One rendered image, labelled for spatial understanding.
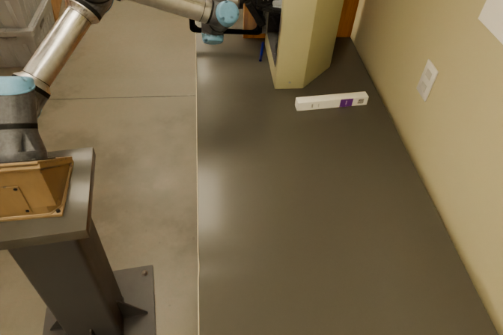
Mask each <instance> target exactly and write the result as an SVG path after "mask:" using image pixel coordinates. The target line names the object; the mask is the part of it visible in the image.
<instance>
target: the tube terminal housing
mask: <svg viewBox="0 0 503 335"><path fill-rule="evenodd" d="M343 4H344V0H282V5H281V33H280V36H279V35H278V48H277V56H276V64H275V65H274V61H273V58H272V53H271V48H270V45H269V40H268V37H267V28H266V36H265V47H266V53H267V57H268V61H269V67H270V70H271V74H272V80H273V84H274V87H275V89H291V88H304V87H305V86H306V85H307V84H309V83H310V82H312V81H313V80H314V79H315V78H316V77H318V76H319V75H320V74H321V73H323V72H324V71H325V70H327V69H328V68H329V67H330V64H331V60H332V54H333V50H334V46H335V40H336V36H337V32H338V26H339V22H340V18H341V11H342V7H343Z"/></svg>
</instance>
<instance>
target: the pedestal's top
mask: <svg viewBox="0 0 503 335"><path fill-rule="evenodd" d="M47 154H48V157H56V158H57V157H68V156H72V157H73V161H74V163H73V169H72V173H71V178H70V184H69V188H68V192H67V199H66V203H65V207H64V214H63V216H61V217H52V218H36V219H27V220H18V221H3V222H0V251H2V250H7V249H13V248H23V247H28V246H34V245H44V244H49V243H55V242H65V241H70V240H76V239H86V238H90V230H91V210H92V200H93V190H94V171H95V160H96V154H95V152H94V148H93V147H86V148H79V149H71V150H58V151H51V152H47Z"/></svg>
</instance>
